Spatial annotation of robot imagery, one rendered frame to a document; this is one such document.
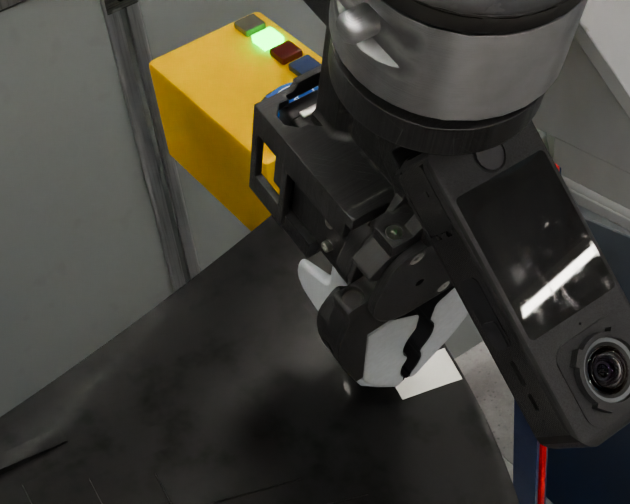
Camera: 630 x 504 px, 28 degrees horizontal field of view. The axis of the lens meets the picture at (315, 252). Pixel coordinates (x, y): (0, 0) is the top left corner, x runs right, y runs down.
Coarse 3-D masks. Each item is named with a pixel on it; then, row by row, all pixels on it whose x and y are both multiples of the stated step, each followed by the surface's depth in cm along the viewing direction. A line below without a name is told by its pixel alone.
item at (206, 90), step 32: (224, 32) 93; (160, 64) 91; (192, 64) 91; (224, 64) 90; (256, 64) 90; (160, 96) 93; (192, 96) 88; (224, 96) 88; (256, 96) 87; (192, 128) 90; (224, 128) 85; (192, 160) 93; (224, 160) 88; (224, 192) 91; (256, 224) 88
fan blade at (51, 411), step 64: (256, 256) 61; (320, 256) 61; (192, 320) 58; (256, 320) 58; (64, 384) 56; (128, 384) 56; (192, 384) 56; (256, 384) 56; (320, 384) 56; (448, 384) 57; (0, 448) 54; (64, 448) 54; (128, 448) 53; (192, 448) 53; (256, 448) 54; (320, 448) 54; (384, 448) 55; (448, 448) 56
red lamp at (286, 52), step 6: (288, 42) 91; (276, 48) 90; (282, 48) 90; (288, 48) 90; (294, 48) 90; (270, 54) 90; (276, 54) 90; (282, 54) 90; (288, 54) 89; (294, 54) 90; (300, 54) 90; (282, 60) 89; (288, 60) 90
